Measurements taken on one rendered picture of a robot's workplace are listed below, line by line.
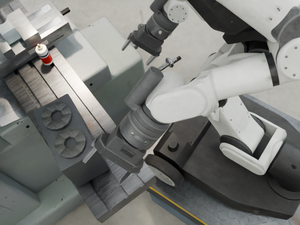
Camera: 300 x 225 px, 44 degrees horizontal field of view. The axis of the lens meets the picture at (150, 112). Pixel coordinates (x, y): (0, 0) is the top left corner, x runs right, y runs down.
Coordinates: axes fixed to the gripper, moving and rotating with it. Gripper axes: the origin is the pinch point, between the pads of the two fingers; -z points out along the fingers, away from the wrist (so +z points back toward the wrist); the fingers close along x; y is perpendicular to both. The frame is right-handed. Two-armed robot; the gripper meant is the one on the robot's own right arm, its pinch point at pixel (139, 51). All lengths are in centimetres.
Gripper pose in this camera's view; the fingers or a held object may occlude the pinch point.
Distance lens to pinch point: 133.7
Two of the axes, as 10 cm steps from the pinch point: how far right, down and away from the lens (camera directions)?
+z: 5.6, -5.5, -6.2
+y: -0.9, 7.1, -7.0
